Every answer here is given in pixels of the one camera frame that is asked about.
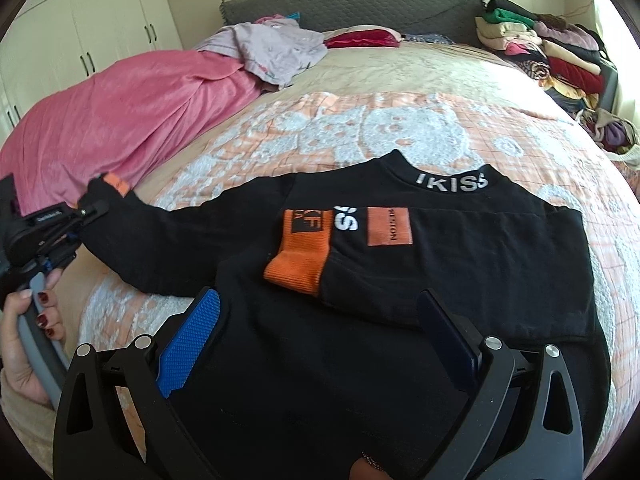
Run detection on black IKISS sweatshirt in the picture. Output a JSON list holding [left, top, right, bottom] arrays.
[[81, 151, 611, 479]]

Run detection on floral basket of clothes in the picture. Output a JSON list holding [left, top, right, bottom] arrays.
[[576, 108, 639, 170]]

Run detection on stack of folded clothes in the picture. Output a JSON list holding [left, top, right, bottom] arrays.
[[475, 0, 612, 115]]

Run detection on left hand red nails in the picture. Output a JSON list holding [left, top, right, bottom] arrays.
[[0, 266, 66, 406]]

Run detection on right hand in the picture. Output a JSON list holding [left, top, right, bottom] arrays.
[[349, 455, 390, 480]]

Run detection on pink blanket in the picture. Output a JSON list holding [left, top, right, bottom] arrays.
[[1, 50, 262, 214]]

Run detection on white wardrobe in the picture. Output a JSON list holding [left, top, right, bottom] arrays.
[[1, 0, 182, 138]]

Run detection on light purple garment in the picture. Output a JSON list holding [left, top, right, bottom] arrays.
[[195, 18, 328, 89]]

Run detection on peach white patterned bedspread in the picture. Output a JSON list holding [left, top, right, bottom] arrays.
[[88, 46, 639, 469]]

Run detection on dark bedside cabinet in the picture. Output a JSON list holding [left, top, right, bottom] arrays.
[[599, 60, 618, 113]]

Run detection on red satin pillow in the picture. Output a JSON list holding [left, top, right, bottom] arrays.
[[324, 28, 400, 49]]

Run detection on grey quilted headboard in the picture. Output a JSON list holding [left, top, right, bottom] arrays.
[[219, 0, 485, 48]]

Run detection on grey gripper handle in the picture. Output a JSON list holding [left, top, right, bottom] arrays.
[[14, 278, 72, 409]]

